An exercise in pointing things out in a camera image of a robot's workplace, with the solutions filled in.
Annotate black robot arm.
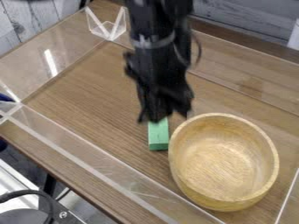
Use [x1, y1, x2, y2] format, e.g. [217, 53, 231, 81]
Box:
[125, 0, 194, 123]

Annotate green rectangular block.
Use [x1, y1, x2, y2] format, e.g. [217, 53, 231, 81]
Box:
[147, 118, 170, 151]

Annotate clear acrylic tray walls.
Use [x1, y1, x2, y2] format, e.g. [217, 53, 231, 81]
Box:
[0, 0, 299, 224]

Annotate clear acrylic corner bracket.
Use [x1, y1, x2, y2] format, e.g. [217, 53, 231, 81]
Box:
[86, 7, 127, 42]

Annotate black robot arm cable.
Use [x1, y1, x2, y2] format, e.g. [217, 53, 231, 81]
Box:
[171, 29, 203, 69]

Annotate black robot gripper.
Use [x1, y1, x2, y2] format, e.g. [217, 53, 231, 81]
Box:
[125, 41, 194, 123]

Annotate black metal bracket with screw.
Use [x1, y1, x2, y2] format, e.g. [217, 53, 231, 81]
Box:
[39, 196, 87, 224]

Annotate black table leg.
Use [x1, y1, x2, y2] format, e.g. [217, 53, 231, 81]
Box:
[43, 174, 58, 196]

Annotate brown wooden bowl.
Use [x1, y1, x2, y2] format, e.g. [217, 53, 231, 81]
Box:
[169, 113, 280, 212]

